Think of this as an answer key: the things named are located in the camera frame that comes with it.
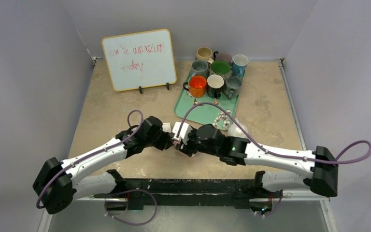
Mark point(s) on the black mug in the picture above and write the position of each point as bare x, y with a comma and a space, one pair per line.
214, 86

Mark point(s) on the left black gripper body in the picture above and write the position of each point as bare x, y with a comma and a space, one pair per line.
160, 141

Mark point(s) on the grey-blue upside-down mug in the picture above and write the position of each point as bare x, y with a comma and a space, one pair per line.
232, 87

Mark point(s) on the beige brown mug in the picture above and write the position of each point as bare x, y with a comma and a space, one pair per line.
204, 53

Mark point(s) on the mauve purple mug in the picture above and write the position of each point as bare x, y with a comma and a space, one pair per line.
223, 56

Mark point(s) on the orange mug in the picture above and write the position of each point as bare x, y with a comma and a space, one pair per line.
196, 86

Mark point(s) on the cream white mug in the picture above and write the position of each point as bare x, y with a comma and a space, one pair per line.
220, 68

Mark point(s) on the white speckled mug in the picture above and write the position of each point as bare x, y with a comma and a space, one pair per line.
235, 131

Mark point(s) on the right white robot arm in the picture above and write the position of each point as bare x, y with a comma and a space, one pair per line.
313, 170

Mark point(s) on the small white card box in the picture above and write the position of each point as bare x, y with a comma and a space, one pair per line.
167, 126

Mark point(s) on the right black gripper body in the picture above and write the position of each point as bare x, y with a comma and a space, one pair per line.
184, 147

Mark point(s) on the blue teal mug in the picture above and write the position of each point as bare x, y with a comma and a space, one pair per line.
239, 65

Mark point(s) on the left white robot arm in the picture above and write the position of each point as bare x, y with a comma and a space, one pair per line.
89, 163

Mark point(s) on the white whiteboard yellow frame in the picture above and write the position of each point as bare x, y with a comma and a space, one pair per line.
140, 60

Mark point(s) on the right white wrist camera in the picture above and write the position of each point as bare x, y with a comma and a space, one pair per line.
181, 134

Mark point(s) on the grey mug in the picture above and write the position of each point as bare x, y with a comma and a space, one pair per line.
200, 67

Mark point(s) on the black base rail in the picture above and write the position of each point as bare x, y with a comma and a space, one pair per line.
255, 194

